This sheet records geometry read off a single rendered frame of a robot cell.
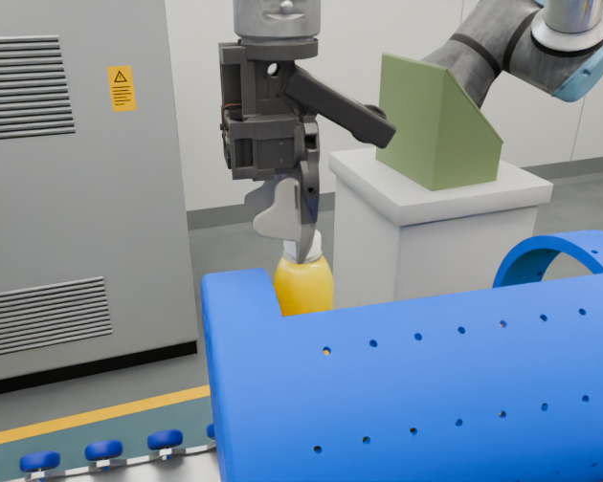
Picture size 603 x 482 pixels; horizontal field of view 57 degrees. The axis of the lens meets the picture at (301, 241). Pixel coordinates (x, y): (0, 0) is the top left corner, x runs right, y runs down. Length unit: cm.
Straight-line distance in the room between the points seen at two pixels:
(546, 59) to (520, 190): 23
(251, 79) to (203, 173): 295
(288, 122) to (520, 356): 30
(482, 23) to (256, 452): 85
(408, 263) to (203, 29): 246
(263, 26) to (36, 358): 204
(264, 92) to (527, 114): 395
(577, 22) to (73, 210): 165
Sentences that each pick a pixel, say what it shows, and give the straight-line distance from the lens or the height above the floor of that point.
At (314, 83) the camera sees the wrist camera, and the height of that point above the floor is 142.
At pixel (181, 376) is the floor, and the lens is 239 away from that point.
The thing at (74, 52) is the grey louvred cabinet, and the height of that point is 127.
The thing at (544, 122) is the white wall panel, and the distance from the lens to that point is 452.
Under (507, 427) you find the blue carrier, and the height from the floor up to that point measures 114.
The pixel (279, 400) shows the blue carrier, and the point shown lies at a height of 119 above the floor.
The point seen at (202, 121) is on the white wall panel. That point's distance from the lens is 335.
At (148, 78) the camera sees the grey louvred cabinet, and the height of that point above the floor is 117.
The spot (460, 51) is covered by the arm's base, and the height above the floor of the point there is 137.
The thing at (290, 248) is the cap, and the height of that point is 125.
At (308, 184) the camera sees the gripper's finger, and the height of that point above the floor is 133.
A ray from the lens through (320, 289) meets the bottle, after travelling 58.
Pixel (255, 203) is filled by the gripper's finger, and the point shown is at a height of 129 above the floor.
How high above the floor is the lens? 151
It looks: 26 degrees down
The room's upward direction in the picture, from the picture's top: straight up
